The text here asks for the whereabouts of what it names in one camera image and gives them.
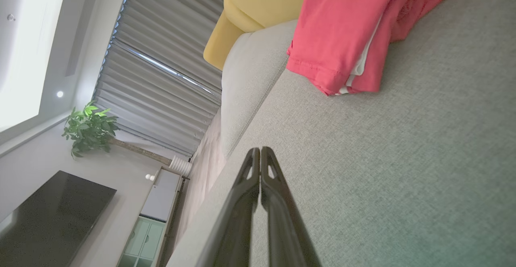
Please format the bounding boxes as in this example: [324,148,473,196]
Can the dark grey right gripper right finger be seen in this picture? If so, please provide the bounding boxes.
[261,147,321,267]

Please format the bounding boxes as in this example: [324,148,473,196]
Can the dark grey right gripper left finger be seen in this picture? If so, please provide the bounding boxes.
[196,147,261,267]

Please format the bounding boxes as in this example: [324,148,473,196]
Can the red lettered jersey white sleeves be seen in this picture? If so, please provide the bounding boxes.
[286,0,424,96]

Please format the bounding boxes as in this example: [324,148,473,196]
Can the red mesh shorts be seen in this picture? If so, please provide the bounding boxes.
[388,0,470,44]

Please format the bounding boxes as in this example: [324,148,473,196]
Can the white ribbed plant pot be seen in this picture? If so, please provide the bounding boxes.
[169,156,192,178]

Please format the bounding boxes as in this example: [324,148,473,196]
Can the grey and mint TV cabinet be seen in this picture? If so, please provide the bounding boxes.
[117,167,186,267]

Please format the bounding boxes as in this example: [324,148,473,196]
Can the grey pleated curtain panel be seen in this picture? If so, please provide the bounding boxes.
[110,0,225,95]
[92,41,222,157]

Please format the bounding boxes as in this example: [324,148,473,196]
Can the grey sofa seat cushion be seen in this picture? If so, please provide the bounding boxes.
[221,19,299,157]

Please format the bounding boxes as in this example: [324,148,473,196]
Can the green leafy indoor tree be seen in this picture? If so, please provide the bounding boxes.
[62,101,173,166]

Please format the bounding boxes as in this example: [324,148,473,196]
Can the black flat television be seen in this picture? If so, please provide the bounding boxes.
[0,171,117,267]

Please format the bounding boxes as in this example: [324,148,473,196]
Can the yellow sofa backrest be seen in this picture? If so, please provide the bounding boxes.
[203,0,310,71]

